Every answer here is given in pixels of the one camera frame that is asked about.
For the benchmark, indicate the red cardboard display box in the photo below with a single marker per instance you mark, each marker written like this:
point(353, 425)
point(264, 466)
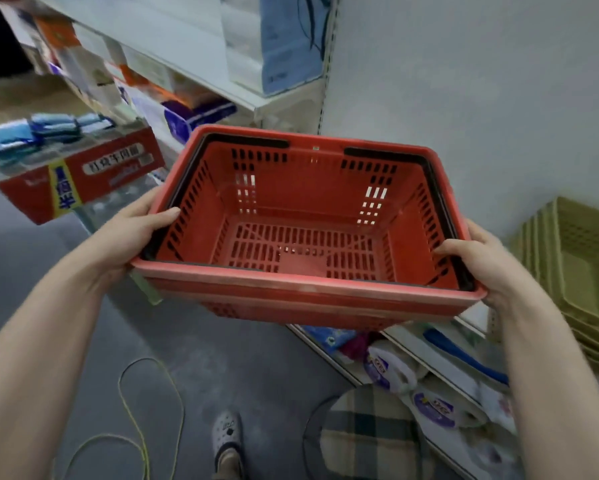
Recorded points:
point(74, 182)

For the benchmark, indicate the blue and white box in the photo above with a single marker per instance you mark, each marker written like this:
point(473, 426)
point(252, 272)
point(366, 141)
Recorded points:
point(464, 352)

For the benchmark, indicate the row of shelf goods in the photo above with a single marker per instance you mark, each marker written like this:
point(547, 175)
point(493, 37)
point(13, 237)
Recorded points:
point(94, 59)

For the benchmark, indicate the blue printed packet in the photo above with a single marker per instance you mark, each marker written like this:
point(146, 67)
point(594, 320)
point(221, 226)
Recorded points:
point(329, 337)

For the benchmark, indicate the person's white clog shoe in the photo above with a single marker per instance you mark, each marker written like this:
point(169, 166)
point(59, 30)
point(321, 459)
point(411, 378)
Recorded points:
point(227, 434)

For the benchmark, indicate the blue and white paper pack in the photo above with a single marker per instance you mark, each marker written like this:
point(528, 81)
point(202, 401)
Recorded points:
point(279, 39)

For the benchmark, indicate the clear plastic shelf divider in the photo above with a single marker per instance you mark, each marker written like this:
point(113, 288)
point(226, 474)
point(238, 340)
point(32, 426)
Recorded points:
point(147, 287)

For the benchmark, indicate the stack of green plastic baskets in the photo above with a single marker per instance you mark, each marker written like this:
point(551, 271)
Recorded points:
point(574, 274)

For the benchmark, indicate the pile of blue packets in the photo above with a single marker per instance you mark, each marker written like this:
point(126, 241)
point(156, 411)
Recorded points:
point(34, 132)

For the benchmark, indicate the white roll with purple label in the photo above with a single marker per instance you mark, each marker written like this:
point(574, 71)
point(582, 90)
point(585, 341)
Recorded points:
point(442, 407)
point(387, 367)

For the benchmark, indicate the purple and white packet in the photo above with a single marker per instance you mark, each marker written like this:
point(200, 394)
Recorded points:
point(194, 117)

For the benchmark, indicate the person's right thumb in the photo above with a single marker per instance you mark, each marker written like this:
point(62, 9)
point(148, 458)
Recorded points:
point(454, 247)

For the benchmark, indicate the red plastic shopping basket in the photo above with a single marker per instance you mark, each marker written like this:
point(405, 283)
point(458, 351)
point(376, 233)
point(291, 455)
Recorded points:
point(299, 294)

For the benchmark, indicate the plaid round stool cushion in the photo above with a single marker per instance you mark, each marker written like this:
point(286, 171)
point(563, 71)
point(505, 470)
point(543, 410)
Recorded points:
point(369, 434)

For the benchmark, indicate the white metal store shelf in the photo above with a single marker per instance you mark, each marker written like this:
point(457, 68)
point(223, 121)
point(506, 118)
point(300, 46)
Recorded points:
point(189, 54)

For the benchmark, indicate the person's left hand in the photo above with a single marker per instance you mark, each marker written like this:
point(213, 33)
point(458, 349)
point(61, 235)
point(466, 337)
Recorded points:
point(129, 234)

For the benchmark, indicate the person's right hand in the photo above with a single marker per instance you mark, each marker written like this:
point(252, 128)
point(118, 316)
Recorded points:
point(484, 267)

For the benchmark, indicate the person's right forearm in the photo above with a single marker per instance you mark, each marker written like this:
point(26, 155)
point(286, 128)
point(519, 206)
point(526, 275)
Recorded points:
point(554, 389)

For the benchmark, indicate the person's left thumb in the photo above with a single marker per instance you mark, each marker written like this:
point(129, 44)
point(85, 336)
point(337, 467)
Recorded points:
point(162, 218)

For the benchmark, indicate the person's left forearm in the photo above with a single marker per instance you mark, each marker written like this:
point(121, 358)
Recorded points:
point(34, 364)

